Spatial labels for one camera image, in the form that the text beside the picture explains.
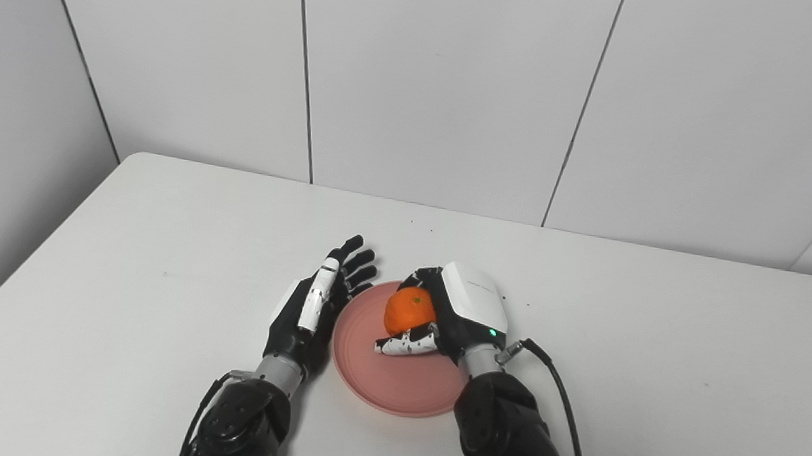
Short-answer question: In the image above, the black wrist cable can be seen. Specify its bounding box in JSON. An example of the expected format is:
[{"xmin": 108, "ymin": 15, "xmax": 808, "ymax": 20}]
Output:
[
  {"xmin": 491, "ymin": 336, "xmax": 597, "ymax": 456},
  {"xmin": 177, "ymin": 367, "xmax": 257, "ymax": 456}
]

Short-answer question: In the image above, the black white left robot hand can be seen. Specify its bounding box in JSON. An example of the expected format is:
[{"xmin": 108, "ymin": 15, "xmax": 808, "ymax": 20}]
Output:
[{"xmin": 262, "ymin": 229, "xmax": 381, "ymax": 385}]

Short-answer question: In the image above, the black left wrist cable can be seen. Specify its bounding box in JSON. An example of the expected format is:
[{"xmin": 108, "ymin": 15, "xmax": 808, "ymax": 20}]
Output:
[{"xmin": 177, "ymin": 367, "xmax": 257, "ymax": 456}]

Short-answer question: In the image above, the orange fruit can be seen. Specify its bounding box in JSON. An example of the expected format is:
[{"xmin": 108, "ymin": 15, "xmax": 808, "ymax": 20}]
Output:
[{"xmin": 383, "ymin": 286, "xmax": 439, "ymax": 340}]

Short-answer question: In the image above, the pink round plate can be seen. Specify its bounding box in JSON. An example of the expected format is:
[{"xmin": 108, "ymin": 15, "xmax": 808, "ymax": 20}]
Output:
[{"xmin": 328, "ymin": 277, "xmax": 477, "ymax": 422}]

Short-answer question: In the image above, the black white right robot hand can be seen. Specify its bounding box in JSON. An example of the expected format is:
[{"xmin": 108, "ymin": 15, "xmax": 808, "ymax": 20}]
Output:
[{"xmin": 373, "ymin": 257, "xmax": 512, "ymax": 369}]

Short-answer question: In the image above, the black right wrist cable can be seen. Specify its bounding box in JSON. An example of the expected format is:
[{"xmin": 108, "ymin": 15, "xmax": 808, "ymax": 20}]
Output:
[{"xmin": 491, "ymin": 336, "xmax": 597, "ymax": 456}]

